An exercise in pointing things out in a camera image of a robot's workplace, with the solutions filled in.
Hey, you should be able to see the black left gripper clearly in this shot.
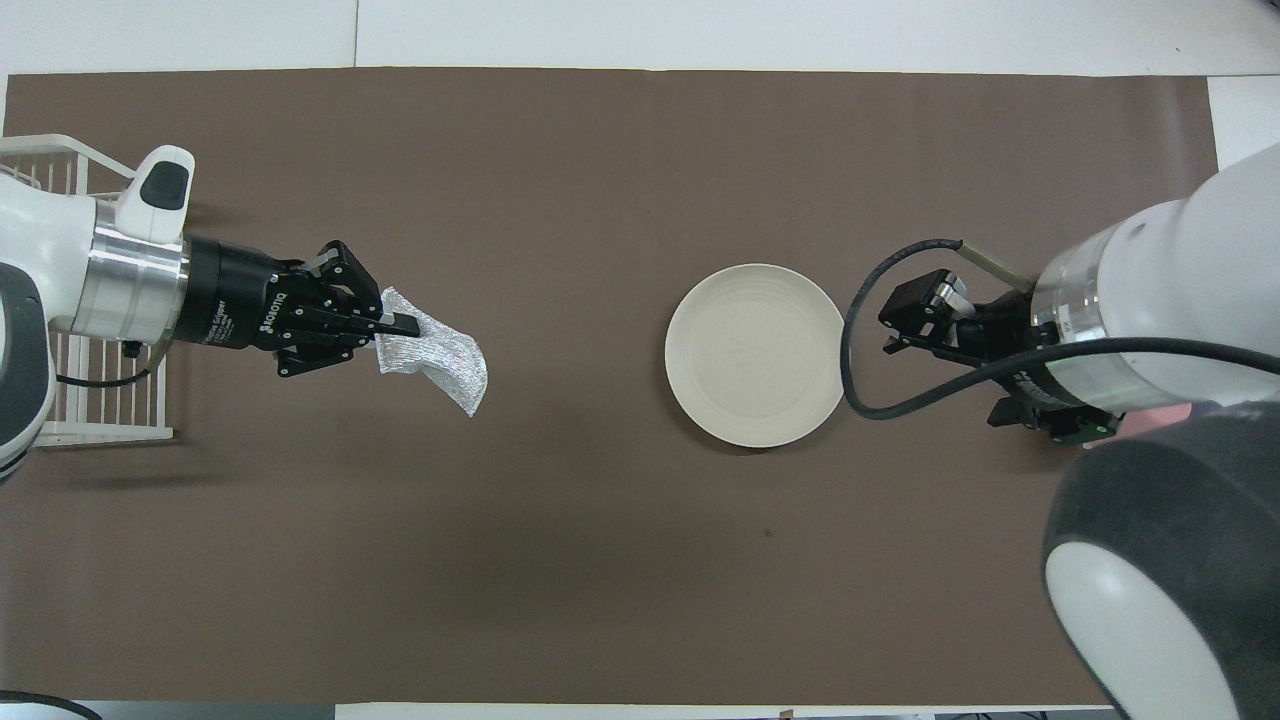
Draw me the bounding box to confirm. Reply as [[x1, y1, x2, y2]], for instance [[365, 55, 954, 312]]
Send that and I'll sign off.
[[180, 235, 421, 379]]

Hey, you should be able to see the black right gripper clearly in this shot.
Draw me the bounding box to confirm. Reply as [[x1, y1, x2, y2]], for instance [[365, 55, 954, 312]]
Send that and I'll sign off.
[[880, 270, 1121, 446]]

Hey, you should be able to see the crinkled clear plastic bag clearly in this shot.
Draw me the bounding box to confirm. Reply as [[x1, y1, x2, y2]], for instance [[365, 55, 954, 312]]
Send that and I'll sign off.
[[376, 287, 489, 419]]

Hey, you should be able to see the cream round plate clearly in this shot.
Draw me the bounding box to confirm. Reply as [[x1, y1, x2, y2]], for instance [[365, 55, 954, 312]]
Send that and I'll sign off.
[[664, 263, 852, 449]]

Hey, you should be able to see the pink plastic cup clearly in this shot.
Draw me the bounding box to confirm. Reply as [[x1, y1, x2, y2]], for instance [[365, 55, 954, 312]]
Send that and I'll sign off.
[[1120, 402, 1216, 433]]

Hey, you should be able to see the brown table mat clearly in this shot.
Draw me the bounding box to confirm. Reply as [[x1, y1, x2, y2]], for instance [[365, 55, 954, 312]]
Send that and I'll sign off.
[[0, 68, 1276, 706]]

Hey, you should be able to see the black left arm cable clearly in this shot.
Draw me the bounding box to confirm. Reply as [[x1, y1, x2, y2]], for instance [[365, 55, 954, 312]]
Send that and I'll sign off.
[[55, 340, 153, 390]]

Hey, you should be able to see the white wire dish rack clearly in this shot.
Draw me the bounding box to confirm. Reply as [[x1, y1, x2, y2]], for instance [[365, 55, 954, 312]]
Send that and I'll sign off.
[[0, 134, 177, 447]]

